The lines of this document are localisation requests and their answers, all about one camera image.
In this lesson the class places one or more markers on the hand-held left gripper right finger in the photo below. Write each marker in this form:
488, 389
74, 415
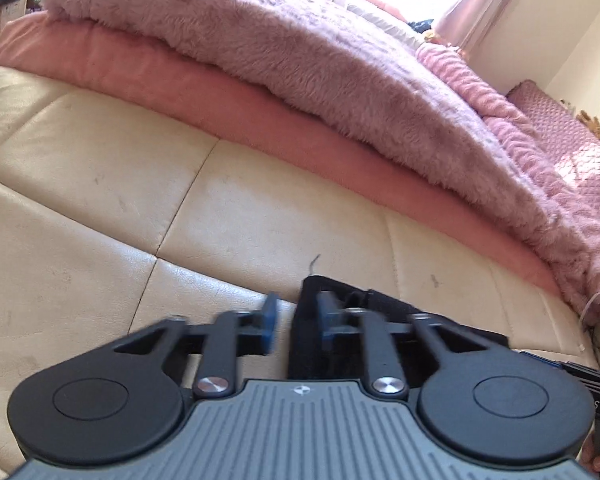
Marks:
325, 325

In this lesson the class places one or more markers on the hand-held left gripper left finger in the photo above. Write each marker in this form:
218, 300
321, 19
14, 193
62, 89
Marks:
269, 325

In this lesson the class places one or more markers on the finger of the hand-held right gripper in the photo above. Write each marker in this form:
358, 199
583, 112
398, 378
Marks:
570, 370

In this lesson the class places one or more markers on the black pants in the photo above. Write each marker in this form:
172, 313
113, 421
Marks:
305, 332

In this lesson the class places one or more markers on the cream leather sofa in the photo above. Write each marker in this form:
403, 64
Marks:
155, 200

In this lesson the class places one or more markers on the salmon pink blanket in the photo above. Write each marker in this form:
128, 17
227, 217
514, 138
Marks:
260, 120

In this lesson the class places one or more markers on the pink quilted cover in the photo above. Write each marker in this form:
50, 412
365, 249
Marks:
570, 145

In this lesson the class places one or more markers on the small brown figurines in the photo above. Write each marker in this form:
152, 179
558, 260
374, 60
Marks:
592, 122

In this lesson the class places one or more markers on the fluffy mauve blanket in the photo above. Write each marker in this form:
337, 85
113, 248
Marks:
330, 55

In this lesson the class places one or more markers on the pink ribbed blanket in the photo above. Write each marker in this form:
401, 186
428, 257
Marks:
490, 95

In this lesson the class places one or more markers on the white quilt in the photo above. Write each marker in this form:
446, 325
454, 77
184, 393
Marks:
385, 22

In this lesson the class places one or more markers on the dark blue cloth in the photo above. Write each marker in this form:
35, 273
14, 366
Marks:
422, 25

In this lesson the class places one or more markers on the pink curtain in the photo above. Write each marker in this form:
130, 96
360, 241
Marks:
485, 2

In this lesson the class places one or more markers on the cardboard box with blue stripe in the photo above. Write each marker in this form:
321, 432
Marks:
0, 20

